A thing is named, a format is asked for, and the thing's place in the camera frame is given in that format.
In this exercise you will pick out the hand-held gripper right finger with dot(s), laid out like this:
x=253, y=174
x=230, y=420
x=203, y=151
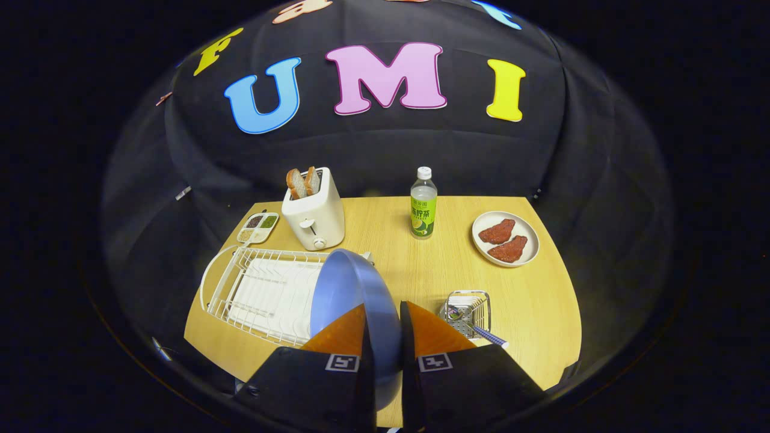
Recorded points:
x=408, y=373

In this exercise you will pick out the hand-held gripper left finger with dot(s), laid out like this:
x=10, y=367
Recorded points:
x=370, y=373

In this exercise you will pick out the blue plate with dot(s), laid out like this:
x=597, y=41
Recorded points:
x=355, y=282

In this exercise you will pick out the white round dish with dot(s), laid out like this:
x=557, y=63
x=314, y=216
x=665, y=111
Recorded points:
x=529, y=231

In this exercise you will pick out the white ribbed drain tray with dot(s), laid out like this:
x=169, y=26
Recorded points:
x=277, y=297

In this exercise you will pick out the red meat piece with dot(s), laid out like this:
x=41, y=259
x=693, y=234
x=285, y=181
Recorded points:
x=497, y=231
x=508, y=249

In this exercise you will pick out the green label drink bottle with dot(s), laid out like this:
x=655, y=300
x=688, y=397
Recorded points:
x=423, y=213

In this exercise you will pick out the white toaster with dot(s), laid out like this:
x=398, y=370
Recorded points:
x=316, y=219

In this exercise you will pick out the white divided seasoning tray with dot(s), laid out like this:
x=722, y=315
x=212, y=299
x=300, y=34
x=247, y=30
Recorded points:
x=257, y=228

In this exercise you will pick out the toasted bread slice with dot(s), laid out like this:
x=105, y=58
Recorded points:
x=311, y=180
x=296, y=183

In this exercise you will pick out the red cloth clip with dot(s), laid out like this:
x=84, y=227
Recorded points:
x=163, y=98

